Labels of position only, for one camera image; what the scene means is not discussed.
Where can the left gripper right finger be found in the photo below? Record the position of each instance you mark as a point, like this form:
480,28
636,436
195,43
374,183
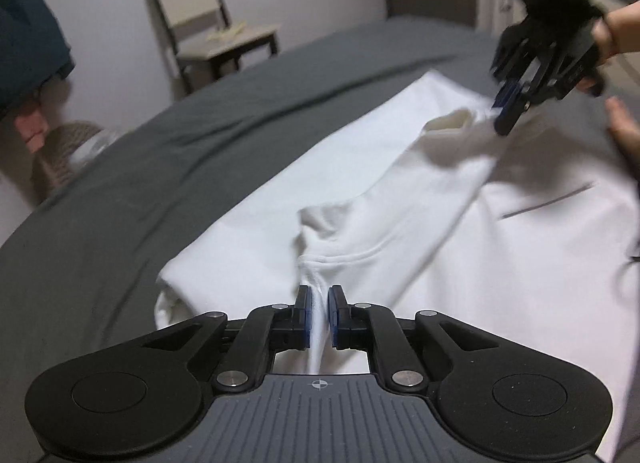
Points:
377,332

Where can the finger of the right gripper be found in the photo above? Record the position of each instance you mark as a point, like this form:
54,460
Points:
509,115
508,94

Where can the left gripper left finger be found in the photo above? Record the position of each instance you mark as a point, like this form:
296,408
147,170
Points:
250,345

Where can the white garment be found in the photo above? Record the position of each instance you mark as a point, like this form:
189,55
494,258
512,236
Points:
419,204

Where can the person's right hand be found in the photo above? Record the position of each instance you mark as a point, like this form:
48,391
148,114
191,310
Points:
617,32

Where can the person's bare hand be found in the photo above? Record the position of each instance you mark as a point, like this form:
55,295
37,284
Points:
623,128

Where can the grey bed sheet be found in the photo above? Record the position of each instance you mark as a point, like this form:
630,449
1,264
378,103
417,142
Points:
79,274

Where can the woven laundry basket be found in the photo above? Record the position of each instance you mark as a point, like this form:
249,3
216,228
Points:
67,149

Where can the yellow cloth on chair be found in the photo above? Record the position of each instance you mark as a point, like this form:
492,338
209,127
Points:
228,33

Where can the beige wooden chair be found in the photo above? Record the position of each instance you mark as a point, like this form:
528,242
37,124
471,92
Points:
184,26

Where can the pink hanging cloth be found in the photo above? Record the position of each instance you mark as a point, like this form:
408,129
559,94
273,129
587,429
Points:
31,124

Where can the dark teal hanging jacket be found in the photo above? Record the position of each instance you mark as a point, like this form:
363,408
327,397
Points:
33,50

